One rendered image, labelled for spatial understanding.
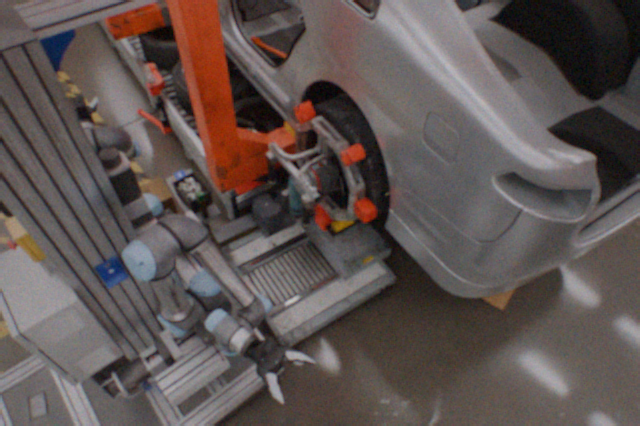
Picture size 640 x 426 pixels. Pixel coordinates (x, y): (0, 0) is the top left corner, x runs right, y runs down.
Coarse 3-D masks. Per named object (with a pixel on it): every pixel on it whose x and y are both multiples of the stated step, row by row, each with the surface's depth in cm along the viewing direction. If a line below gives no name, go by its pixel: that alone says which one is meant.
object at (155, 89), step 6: (150, 66) 348; (150, 72) 351; (156, 72) 346; (156, 78) 342; (156, 84) 335; (162, 84) 340; (150, 90) 334; (156, 90) 336; (144, 114) 378; (150, 120) 374; (156, 120) 373; (162, 126) 366; (168, 126) 366; (168, 132) 368
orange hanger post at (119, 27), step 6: (126, 12) 357; (108, 18) 352; (114, 18) 354; (120, 18) 357; (126, 18) 360; (108, 24) 358; (114, 24) 357; (120, 24) 360; (126, 24) 363; (108, 30) 371; (114, 30) 360; (120, 30) 363; (126, 30) 366; (132, 30) 369; (114, 36) 364; (120, 36) 366; (126, 36) 369; (132, 36) 372
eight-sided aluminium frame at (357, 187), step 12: (312, 120) 220; (324, 120) 220; (300, 132) 237; (324, 132) 215; (336, 132) 215; (300, 144) 247; (336, 144) 210; (348, 144) 211; (300, 168) 258; (348, 168) 211; (348, 180) 214; (360, 180) 214; (360, 192) 216; (324, 204) 252; (348, 204) 225; (336, 216) 244; (348, 216) 230
